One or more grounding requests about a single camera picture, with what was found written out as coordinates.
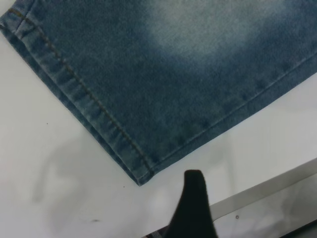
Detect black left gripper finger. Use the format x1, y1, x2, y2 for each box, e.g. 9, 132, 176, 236
167, 170, 220, 238

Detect blue denim pants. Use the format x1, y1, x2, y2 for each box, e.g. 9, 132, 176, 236
0, 0, 317, 186

